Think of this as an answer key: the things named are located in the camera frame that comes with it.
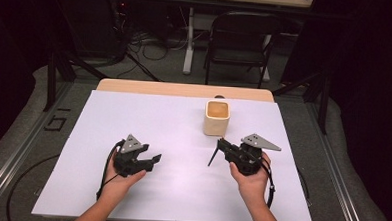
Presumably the cream square ceramic cup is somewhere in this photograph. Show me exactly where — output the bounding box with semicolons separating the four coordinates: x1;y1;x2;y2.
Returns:
203;100;231;138

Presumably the bundle of floor cables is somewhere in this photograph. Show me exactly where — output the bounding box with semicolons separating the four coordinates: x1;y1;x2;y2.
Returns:
108;0;190;83

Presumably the person's right hand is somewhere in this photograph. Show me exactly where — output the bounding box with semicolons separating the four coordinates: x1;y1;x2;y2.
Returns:
228;151;272;205

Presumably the light wooden table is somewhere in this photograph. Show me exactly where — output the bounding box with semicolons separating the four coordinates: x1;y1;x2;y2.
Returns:
95;78;275;103

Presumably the black metal stand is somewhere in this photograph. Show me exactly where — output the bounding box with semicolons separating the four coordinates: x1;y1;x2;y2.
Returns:
43;47;111;116
271;68;332;135

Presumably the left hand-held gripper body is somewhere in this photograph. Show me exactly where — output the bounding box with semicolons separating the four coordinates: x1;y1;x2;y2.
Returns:
113;132;144;179

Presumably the aluminium floor rail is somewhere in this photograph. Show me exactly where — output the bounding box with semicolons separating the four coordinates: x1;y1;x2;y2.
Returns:
300;101;373;221
0;78;74;216

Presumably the person's left hand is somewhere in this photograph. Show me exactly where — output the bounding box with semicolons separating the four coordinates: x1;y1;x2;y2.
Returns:
101;148;149;201

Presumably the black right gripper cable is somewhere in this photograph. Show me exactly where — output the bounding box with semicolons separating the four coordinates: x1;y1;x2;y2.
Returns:
259;159;278;210

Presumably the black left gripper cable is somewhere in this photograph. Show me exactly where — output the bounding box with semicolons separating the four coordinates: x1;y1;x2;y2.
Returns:
95;138;126;201

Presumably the black floor cable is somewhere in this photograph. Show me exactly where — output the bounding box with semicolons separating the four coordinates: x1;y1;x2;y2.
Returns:
5;151;61;221

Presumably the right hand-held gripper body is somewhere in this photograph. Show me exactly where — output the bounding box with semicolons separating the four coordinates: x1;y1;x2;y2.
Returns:
232;131;283;178

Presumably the black folding chair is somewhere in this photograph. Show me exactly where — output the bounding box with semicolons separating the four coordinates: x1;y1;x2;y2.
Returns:
203;9;282;90

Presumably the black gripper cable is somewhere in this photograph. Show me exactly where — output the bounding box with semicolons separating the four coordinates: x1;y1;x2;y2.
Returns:
259;159;278;210
95;138;126;201

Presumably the white table leg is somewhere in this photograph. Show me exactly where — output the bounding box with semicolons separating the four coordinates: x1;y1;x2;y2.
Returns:
261;32;272;83
182;6;197;75

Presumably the dark green pencil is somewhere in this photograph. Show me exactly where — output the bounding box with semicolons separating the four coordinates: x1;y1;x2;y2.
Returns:
207;146;221;169

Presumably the white paper sheet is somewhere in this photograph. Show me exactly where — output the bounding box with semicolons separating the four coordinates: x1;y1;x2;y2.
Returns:
31;87;319;221

